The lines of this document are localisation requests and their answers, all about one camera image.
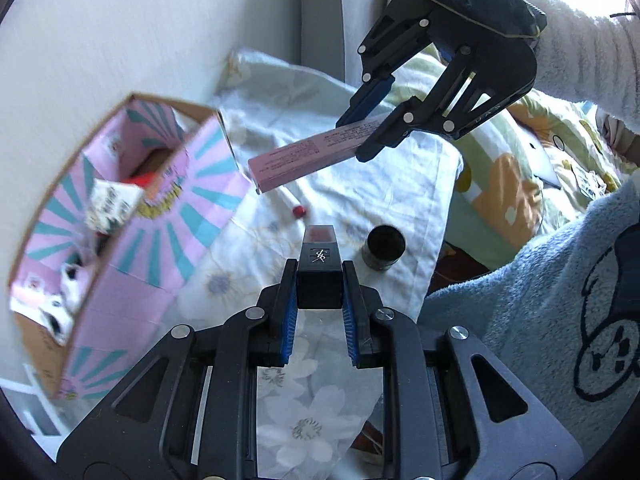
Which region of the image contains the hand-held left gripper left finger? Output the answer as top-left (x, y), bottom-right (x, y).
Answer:
top-left (56, 259), bottom-right (305, 480)

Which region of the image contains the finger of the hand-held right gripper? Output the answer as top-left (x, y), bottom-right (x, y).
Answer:
top-left (336, 0), bottom-right (434, 131)
top-left (356, 46), bottom-right (489, 162)

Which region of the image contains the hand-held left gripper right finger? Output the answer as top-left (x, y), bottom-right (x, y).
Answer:
top-left (341, 261), bottom-right (585, 480)

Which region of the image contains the black lipstick box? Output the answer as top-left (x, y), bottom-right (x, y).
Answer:
top-left (296, 225), bottom-right (345, 310)

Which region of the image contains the long pink box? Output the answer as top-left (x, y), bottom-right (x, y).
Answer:
top-left (247, 120), bottom-right (387, 196)

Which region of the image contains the pink and teal cardboard box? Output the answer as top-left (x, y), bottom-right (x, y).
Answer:
top-left (7, 91), bottom-right (253, 401)

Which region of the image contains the person's right forearm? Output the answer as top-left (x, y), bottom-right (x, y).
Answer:
top-left (520, 0), bottom-right (640, 137)

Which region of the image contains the white floral blanket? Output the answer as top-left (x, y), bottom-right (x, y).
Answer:
top-left (177, 49), bottom-right (465, 480)

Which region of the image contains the black cylindrical jar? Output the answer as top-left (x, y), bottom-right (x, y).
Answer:
top-left (361, 225), bottom-right (406, 272)

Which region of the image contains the grey upholstered panel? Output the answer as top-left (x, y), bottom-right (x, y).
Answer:
top-left (299, 0), bottom-right (401, 88)

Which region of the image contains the red capped small tube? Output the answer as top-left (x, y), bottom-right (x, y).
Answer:
top-left (279, 189), bottom-right (307, 219)

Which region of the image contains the cartoon printed quilt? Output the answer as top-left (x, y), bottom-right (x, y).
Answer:
top-left (390, 55), bottom-right (628, 273)

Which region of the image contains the blue bear towel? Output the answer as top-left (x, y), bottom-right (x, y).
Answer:
top-left (422, 180), bottom-right (640, 463)

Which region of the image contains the white printed packet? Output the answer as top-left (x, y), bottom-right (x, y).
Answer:
top-left (86, 179), bottom-right (142, 237)

